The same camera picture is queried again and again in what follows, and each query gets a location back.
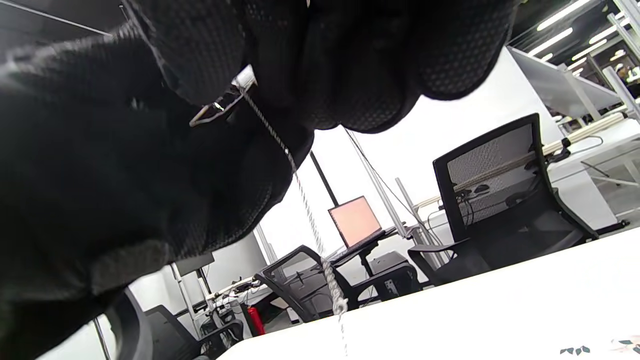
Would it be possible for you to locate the black computer tower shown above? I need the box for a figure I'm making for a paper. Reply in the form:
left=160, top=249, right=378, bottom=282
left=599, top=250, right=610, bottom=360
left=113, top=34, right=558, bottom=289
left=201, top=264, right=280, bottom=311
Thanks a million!
left=370, top=251, right=417, bottom=297

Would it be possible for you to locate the silver chain necklace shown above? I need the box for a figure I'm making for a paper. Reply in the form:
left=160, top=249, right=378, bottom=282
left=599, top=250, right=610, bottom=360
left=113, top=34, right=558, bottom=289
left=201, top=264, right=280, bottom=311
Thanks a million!
left=189, top=65, right=350, bottom=357

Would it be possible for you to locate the white slanted panel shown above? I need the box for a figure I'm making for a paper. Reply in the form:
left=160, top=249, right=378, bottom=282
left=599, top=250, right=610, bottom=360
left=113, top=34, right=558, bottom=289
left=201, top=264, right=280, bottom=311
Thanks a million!
left=507, top=46, right=624, bottom=120

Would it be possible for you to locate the black mesh office chair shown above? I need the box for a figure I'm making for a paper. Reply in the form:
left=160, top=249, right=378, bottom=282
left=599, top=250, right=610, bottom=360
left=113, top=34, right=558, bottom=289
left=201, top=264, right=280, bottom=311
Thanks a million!
left=255, top=245, right=421, bottom=324

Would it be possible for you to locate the red fire extinguisher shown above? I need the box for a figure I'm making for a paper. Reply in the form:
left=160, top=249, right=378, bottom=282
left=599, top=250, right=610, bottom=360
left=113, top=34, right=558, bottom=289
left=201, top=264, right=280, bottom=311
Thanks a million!
left=246, top=306, right=267, bottom=337

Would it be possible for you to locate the row of ceiling lights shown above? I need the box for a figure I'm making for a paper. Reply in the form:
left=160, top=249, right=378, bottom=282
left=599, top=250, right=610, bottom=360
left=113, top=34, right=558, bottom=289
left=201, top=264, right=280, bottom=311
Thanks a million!
left=527, top=0, right=632, bottom=72

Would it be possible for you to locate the white desk with rolled mat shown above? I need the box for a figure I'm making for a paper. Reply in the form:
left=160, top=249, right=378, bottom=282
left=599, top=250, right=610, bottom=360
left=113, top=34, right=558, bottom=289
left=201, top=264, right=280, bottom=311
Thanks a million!
left=545, top=119, right=640, bottom=236

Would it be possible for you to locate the aluminium profile frame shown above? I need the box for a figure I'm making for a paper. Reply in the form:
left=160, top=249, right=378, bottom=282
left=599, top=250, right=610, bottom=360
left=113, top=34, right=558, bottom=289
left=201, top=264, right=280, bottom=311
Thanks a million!
left=600, top=0, right=640, bottom=121

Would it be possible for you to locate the pink floral jewelry box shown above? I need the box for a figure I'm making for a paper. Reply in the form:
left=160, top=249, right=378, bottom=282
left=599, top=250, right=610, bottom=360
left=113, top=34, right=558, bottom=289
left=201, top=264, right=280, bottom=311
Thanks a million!
left=559, top=334, right=640, bottom=358

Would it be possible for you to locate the black chair with chrome base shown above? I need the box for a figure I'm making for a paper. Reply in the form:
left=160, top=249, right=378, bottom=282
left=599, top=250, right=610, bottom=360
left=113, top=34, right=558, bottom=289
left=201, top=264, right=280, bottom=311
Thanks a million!
left=407, top=113, right=600, bottom=287

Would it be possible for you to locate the person's right hand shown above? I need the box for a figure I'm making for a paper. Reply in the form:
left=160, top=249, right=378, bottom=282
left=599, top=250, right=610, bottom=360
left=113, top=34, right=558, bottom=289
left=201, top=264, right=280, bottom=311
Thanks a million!
left=0, top=0, right=517, bottom=360

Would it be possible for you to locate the black laptop stand table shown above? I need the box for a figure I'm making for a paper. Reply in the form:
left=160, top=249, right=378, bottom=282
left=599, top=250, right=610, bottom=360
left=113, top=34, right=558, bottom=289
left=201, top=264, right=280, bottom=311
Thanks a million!
left=325, top=227, right=403, bottom=277

